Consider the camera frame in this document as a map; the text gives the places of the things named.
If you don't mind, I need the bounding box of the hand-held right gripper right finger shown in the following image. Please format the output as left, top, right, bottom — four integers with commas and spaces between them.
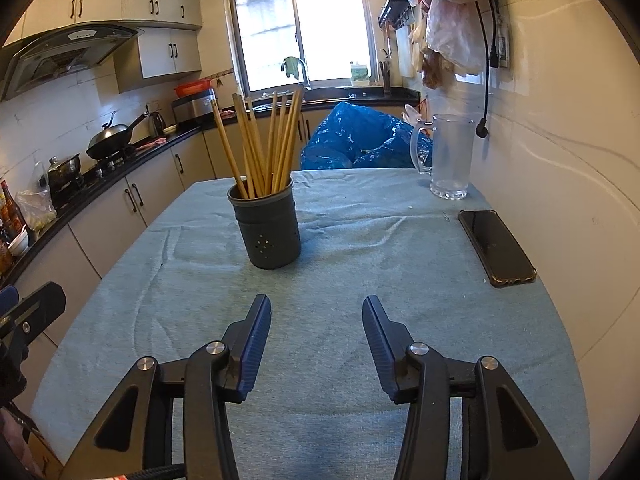
362, 295, 576, 480

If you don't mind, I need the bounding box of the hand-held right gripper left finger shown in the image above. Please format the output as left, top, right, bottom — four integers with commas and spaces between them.
62, 294, 272, 480

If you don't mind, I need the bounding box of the black perforated utensil holder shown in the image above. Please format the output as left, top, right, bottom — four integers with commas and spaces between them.
227, 176, 302, 271

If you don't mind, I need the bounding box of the group of wooden chopsticks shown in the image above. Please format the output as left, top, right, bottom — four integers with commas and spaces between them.
211, 87, 306, 200

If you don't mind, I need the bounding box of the sauce bottle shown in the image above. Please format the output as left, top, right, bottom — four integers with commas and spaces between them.
0, 180, 23, 235

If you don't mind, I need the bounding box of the clear plastic bag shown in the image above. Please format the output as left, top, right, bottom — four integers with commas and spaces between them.
16, 189, 57, 231

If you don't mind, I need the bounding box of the light blue table cloth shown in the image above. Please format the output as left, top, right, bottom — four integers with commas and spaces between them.
30, 167, 591, 480

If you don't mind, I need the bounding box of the steel cooking pot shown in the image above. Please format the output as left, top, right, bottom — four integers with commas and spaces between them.
46, 154, 82, 192

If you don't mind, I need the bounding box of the gas stove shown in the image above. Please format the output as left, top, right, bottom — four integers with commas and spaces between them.
50, 155, 142, 202

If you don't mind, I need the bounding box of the black smartphone in case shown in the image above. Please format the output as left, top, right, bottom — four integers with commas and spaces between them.
457, 209, 538, 289

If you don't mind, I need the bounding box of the black wok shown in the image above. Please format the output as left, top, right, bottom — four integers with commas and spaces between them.
86, 111, 149, 160

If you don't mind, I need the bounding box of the straight wooden chopstick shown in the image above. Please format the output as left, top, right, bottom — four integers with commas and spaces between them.
211, 100, 250, 200

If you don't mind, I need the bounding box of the clear glass pitcher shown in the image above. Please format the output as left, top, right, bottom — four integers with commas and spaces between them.
410, 113, 476, 201

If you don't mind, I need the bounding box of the blue plastic bag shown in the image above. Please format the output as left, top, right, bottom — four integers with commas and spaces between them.
301, 101, 434, 172

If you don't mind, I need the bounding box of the stainless steel cooker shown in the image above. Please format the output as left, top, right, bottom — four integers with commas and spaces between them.
171, 89, 218, 128

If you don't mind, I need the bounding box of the range hood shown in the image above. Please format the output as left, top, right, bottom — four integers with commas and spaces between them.
0, 24, 145, 102

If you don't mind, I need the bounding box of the red basin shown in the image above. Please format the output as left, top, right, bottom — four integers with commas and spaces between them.
174, 79, 213, 98

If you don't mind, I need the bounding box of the metal faucet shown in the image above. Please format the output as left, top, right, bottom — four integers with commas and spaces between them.
287, 56, 312, 92

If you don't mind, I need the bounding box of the white hanging plastic bag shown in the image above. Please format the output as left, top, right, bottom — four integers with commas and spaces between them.
424, 0, 488, 77

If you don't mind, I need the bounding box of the kitchen window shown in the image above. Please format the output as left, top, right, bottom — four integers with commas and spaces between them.
227, 0, 376, 96

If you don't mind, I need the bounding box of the black braided cable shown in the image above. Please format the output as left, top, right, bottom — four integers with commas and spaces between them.
112, 464, 186, 480

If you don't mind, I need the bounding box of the small wall cabinet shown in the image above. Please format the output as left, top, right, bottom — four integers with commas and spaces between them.
114, 27, 203, 93

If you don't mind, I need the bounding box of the black cable with plug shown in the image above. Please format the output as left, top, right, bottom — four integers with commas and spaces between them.
474, 0, 493, 141

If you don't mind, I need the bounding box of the black wall rack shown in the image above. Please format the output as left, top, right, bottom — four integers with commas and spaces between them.
377, 0, 426, 31

